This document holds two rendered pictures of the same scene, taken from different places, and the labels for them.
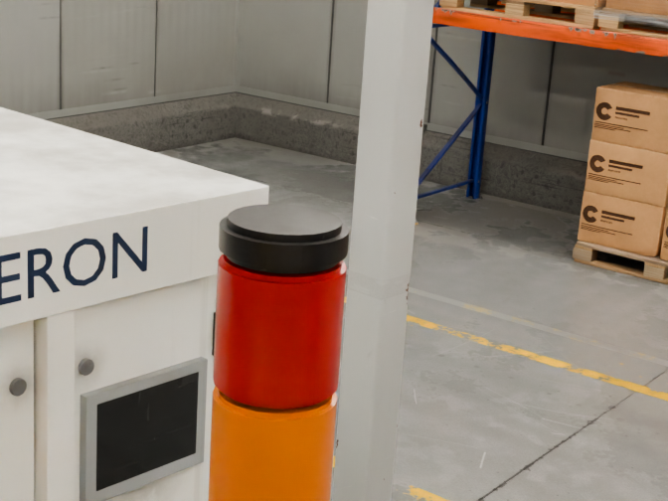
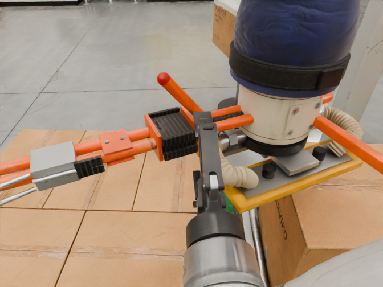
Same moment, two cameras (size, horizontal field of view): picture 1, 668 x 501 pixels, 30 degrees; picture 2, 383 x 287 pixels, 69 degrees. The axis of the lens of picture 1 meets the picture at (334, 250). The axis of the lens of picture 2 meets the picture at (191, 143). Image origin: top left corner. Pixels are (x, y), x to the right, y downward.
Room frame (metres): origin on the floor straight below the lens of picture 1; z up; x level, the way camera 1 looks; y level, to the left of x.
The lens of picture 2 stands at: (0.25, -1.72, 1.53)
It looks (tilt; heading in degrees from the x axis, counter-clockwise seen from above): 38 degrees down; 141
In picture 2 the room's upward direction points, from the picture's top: straight up
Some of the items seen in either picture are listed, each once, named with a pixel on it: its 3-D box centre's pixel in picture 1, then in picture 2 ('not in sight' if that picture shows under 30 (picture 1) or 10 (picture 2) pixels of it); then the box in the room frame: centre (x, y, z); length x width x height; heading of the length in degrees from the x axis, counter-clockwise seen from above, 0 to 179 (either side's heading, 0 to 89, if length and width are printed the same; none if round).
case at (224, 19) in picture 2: not in sight; (245, 27); (-1.42, 0.26, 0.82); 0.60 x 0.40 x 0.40; 156
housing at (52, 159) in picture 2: not in sight; (56, 164); (-0.17, -1.68, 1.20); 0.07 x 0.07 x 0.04; 75
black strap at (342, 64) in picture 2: not in sight; (286, 56); (-0.05, -1.23, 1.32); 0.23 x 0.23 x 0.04
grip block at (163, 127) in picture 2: not in sight; (172, 132); (-0.12, -1.47, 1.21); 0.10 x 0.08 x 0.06; 165
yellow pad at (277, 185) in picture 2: not in sight; (293, 166); (0.04, -1.25, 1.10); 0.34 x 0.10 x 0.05; 75
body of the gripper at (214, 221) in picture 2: not in sight; (212, 221); (0.09, -1.55, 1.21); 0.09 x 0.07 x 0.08; 145
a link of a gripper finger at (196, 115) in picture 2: not in sight; (203, 124); (-0.02, -1.48, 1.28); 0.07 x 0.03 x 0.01; 145
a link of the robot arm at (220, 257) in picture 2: not in sight; (220, 274); (0.15, -1.60, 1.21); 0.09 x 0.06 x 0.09; 55
